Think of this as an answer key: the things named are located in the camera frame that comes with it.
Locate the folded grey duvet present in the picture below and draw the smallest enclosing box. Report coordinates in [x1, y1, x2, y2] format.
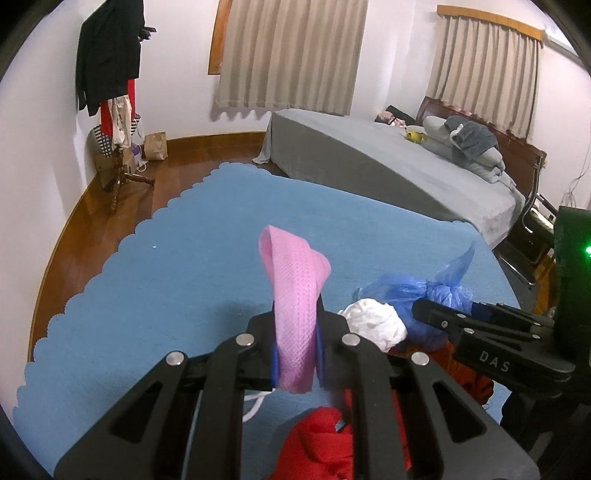
[422, 115, 517, 185]

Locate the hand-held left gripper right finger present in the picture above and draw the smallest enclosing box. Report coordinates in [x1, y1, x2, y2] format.
[315, 295, 541, 480]

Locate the black white checked bag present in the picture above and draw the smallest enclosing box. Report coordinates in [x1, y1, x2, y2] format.
[90, 117, 141, 158]

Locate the beige patterned garment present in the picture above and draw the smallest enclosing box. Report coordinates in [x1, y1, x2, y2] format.
[110, 95, 138, 148]

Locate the dark wooden headboard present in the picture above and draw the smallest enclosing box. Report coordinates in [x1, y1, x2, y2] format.
[416, 96, 548, 185]

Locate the cardboard box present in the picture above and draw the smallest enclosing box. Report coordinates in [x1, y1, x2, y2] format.
[93, 150, 121, 190]

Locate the white cord loop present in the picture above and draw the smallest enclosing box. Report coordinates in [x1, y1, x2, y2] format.
[241, 391, 274, 422]

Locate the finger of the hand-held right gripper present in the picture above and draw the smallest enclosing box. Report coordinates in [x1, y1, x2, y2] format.
[411, 298, 555, 346]
[473, 301, 556, 329]

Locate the blue scalloped mat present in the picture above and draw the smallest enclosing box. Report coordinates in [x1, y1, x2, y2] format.
[11, 161, 525, 480]

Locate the short wooden curtain pelmet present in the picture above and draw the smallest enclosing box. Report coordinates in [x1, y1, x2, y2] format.
[436, 4, 544, 40]

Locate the black metal-frame chair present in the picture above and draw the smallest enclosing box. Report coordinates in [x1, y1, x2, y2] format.
[496, 157, 561, 287]

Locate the bed with grey sheet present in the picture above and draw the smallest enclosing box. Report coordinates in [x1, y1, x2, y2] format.
[253, 108, 527, 250]

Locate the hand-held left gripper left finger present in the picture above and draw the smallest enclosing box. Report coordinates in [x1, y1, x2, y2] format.
[53, 311, 280, 480]

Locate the wide beige curtain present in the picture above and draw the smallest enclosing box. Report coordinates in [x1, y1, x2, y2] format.
[211, 0, 370, 121]

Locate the narrow beige curtain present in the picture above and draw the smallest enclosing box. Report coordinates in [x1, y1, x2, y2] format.
[425, 14, 541, 139]

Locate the red garment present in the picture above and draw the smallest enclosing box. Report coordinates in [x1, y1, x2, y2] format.
[100, 78, 138, 139]

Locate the blue plastic bag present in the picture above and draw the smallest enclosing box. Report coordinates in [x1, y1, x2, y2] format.
[353, 240, 476, 356]

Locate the white tissue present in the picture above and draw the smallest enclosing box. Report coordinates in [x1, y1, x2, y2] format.
[339, 298, 409, 352]

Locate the dark grey garment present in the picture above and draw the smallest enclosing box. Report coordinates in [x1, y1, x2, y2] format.
[444, 115, 500, 164]

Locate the dark wooden coat rack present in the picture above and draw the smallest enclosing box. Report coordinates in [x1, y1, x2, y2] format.
[105, 0, 158, 214]

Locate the brown paper bag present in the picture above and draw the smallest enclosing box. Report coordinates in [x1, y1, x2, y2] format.
[143, 131, 168, 161]

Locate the pink cloth strip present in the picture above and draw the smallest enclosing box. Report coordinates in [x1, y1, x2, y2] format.
[257, 225, 332, 395]

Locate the black jacket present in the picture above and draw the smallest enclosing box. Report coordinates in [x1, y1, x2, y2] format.
[75, 0, 146, 116]

